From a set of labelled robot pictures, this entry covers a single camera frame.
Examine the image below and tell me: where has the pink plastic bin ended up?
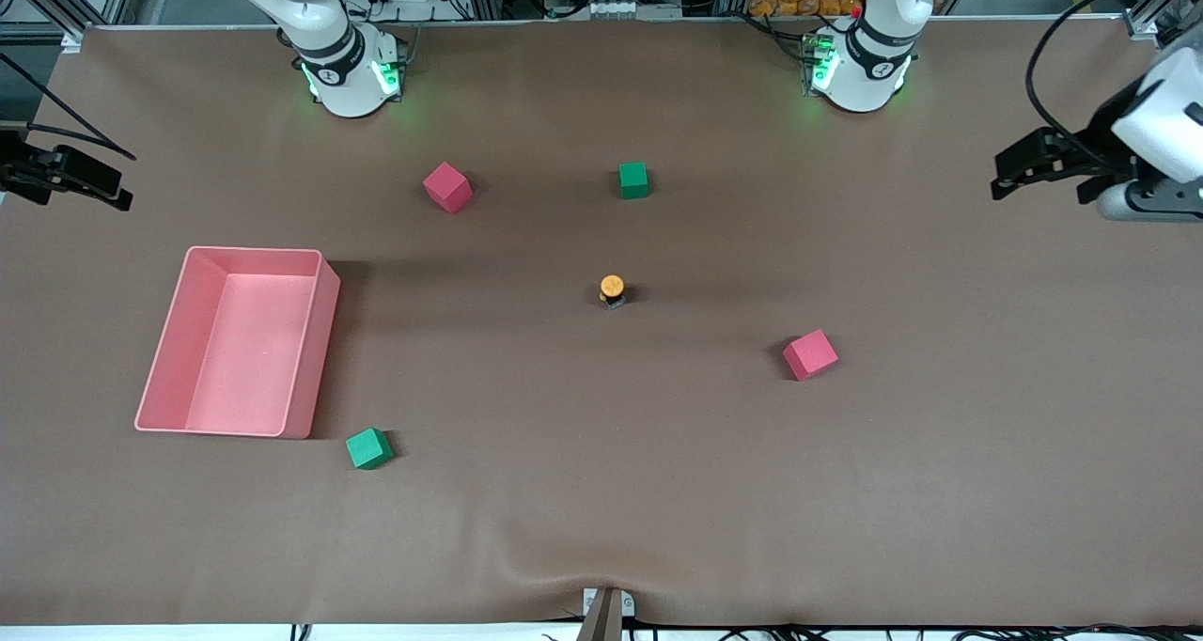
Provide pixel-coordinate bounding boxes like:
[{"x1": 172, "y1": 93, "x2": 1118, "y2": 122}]
[{"x1": 134, "y1": 245, "x2": 342, "y2": 440}]

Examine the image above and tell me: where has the pink foam cube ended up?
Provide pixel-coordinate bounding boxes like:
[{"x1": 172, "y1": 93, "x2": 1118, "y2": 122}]
[
  {"x1": 422, "y1": 162, "x2": 474, "y2": 215},
  {"x1": 782, "y1": 329, "x2": 839, "y2": 382}
]

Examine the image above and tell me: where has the white terminal block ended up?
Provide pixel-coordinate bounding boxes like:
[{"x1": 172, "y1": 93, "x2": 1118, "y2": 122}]
[{"x1": 585, "y1": 0, "x2": 683, "y2": 20}]

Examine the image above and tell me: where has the brown table mat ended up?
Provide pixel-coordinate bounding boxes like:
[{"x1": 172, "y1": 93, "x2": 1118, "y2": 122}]
[{"x1": 0, "y1": 16, "x2": 1203, "y2": 628}]

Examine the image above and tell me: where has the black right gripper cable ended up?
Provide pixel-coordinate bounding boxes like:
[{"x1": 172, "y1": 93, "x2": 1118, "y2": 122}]
[{"x1": 0, "y1": 52, "x2": 139, "y2": 163}]

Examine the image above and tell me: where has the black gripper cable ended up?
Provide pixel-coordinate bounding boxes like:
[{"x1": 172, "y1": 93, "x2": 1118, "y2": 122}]
[
  {"x1": 0, "y1": 52, "x2": 139, "y2": 163},
  {"x1": 1026, "y1": 0, "x2": 1185, "y2": 149}
]

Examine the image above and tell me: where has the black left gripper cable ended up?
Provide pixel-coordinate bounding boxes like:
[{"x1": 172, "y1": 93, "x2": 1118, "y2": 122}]
[{"x1": 1026, "y1": 0, "x2": 1185, "y2": 149}]

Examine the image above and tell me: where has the aluminium frame profile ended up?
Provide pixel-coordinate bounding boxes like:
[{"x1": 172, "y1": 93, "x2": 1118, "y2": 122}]
[
  {"x1": 1062, "y1": 0, "x2": 1203, "y2": 40},
  {"x1": 0, "y1": 0, "x2": 142, "y2": 50}
]

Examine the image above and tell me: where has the aluminium camera mount post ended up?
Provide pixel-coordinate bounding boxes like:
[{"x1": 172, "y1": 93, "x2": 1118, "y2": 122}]
[{"x1": 578, "y1": 586, "x2": 636, "y2": 641}]

